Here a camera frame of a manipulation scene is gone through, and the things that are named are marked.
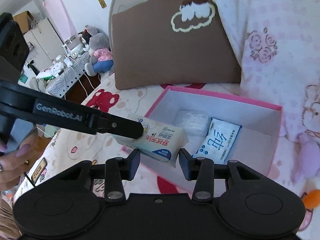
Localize brown cloud pillow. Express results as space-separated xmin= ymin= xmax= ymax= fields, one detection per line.
xmin=112 ymin=0 xmax=241 ymax=89

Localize bear print bed sheet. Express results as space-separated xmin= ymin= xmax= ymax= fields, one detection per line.
xmin=12 ymin=69 xmax=320 ymax=233

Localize pink checked white quilt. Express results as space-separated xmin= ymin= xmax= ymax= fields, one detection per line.
xmin=212 ymin=0 xmax=319 ymax=142

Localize clear plastic white pack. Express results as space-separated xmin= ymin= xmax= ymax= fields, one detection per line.
xmin=175 ymin=111 xmax=211 ymax=137

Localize cardboard box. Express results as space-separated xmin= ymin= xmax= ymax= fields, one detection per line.
xmin=13 ymin=11 xmax=35 ymax=34

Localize patterned grey bedside table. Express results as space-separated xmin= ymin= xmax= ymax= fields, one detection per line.
xmin=29 ymin=53 xmax=90 ymax=98

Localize blue white wipes pack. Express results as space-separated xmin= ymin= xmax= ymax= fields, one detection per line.
xmin=192 ymin=118 xmax=242 ymax=164

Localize black white plush toy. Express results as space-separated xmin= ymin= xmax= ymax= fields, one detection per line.
xmin=78 ymin=30 xmax=92 ymax=52

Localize white wardrobe cabinet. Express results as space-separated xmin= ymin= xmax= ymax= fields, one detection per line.
xmin=18 ymin=18 xmax=65 ymax=87

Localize pink storage box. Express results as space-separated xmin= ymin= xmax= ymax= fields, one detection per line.
xmin=135 ymin=86 xmax=282 ymax=175

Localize white tissue pack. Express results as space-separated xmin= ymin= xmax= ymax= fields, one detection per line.
xmin=113 ymin=114 xmax=189 ymax=167

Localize pink hanging cloth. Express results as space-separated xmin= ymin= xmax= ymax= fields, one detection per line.
xmin=43 ymin=0 xmax=76 ymax=42

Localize grey plush toy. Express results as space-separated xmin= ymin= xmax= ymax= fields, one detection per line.
xmin=85 ymin=25 xmax=114 ymax=76

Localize person's hand, pink nails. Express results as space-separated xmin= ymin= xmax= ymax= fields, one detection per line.
xmin=0 ymin=130 xmax=42 ymax=191

